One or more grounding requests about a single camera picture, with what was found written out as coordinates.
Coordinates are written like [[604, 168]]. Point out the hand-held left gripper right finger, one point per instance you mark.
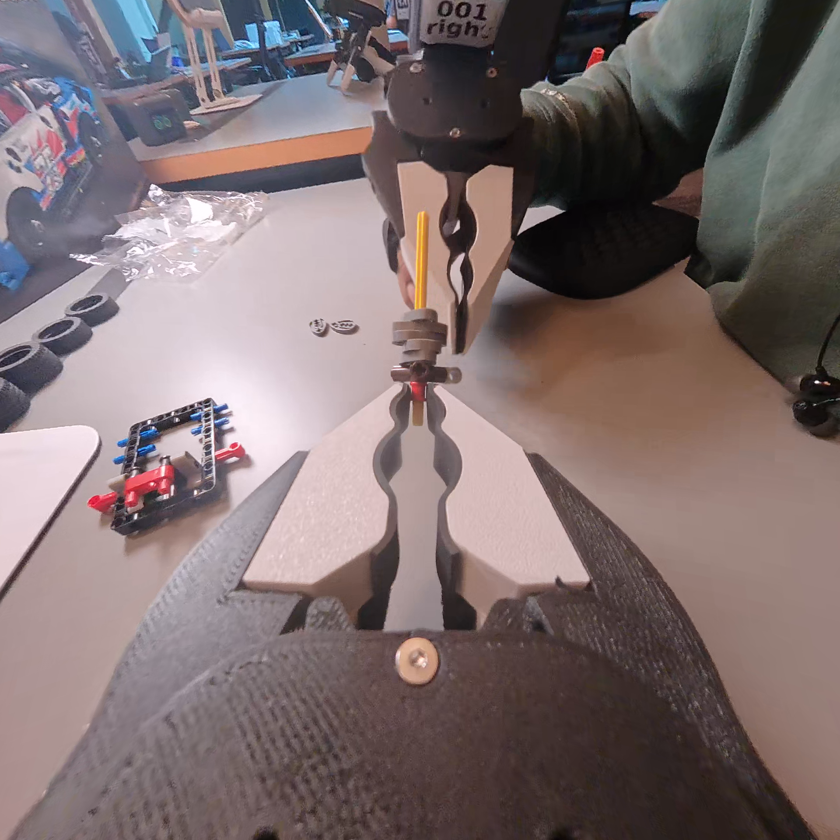
[[512, 518]]

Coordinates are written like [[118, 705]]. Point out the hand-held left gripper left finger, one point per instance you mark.
[[321, 518]]

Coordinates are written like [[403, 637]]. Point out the black lego set box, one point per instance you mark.
[[52, 131]]

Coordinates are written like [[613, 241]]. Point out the black mesh chair seat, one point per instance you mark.
[[604, 253]]

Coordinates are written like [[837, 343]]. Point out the wooden easel stand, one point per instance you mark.
[[210, 65]]

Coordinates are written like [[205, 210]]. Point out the person's green sweatshirt torso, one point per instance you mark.
[[781, 197]]

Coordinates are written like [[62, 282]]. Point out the dark background equipment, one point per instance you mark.
[[358, 46]]

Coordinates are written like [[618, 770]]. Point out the cluster of grey lego discs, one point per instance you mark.
[[342, 326]]

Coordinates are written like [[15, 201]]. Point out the yellow lego axle assembly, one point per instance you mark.
[[420, 262]]

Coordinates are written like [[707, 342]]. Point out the person's right hand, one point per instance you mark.
[[400, 262]]

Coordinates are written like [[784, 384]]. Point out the orange edged table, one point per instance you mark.
[[275, 131]]

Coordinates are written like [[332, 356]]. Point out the black equipment case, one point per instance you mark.
[[161, 118]]

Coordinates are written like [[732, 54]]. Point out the white book stand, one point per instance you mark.
[[36, 485]]

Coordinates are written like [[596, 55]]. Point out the clear plastic bag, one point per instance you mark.
[[177, 229]]

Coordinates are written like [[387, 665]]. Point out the black lego frame assembly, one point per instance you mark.
[[207, 446]]

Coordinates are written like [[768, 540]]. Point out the orange traffic cone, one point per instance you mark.
[[595, 58]]

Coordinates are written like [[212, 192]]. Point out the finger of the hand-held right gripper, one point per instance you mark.
[[433, 262], [492, 223]]

